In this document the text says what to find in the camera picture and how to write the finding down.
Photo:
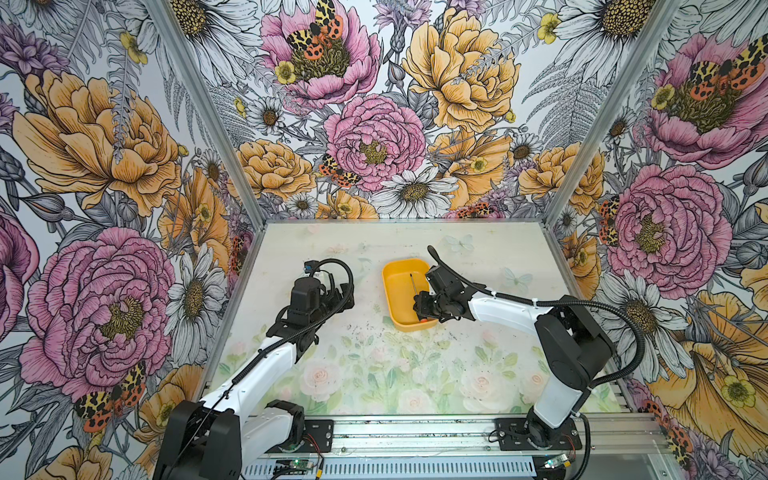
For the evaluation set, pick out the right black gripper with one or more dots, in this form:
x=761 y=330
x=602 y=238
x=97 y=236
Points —
x=422 y=308

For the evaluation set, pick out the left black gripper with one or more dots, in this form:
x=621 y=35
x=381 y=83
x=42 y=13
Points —
x=334 y=295

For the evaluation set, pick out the orange black screwdriver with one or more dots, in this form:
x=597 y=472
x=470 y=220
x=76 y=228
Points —
x=419 y=285

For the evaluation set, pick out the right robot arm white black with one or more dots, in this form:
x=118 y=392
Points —
x=575 y=347

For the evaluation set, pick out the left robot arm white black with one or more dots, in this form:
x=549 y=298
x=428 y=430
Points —
x=214 y=437

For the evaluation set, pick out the yellow plastic bin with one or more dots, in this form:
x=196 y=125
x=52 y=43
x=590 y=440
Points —
x=399 y=296

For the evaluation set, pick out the left green circuit board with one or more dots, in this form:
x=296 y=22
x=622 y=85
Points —
x=294 y=467

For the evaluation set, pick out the green circuit board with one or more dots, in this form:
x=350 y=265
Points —
x=557 y=462
x=294 y=467

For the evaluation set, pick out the right green circuit board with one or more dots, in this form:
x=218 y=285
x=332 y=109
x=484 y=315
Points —
x=557 y=462

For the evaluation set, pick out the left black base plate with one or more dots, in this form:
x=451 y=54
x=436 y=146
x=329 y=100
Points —
x=317 y=436

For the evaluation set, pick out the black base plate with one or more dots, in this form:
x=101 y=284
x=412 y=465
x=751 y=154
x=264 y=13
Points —
x=522 y=434
x=317 y=436

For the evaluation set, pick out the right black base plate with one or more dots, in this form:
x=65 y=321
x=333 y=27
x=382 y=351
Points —
x=522 y=434

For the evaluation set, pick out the white slotted cable duct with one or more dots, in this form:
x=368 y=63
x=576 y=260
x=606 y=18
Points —
x=436 y=467

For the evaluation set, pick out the aluminium front rail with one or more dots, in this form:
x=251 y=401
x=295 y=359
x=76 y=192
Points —
x=469 y=435

